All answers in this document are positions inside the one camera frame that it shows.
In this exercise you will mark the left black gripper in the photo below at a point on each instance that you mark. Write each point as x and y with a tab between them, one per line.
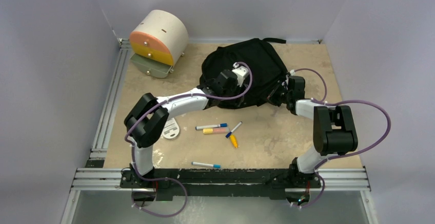
238	89

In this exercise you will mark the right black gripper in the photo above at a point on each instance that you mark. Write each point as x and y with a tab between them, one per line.
284	86

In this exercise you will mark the black student backpack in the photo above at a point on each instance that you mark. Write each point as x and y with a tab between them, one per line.
267	68

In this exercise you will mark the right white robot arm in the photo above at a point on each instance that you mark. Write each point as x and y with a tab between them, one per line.
334	132

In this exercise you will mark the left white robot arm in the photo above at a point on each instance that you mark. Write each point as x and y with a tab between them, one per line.
147	119

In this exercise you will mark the yellow pink highlighter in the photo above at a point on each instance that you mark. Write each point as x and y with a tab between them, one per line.
220	130

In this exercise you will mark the upright white marker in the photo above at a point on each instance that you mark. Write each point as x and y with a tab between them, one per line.
232	130

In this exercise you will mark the white marker blue cap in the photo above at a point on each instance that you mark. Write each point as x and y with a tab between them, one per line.
211	126

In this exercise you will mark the white oval label card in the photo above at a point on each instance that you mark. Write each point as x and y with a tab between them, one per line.
171	129

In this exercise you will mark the cream round drawer cabinet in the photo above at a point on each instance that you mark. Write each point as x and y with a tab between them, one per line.
158	42

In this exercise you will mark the white marker lying lower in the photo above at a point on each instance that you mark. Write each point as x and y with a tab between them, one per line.
205	165

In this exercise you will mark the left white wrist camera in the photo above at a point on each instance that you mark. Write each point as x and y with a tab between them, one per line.
242	73

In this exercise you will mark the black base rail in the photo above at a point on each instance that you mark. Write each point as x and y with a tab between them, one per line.
276	184

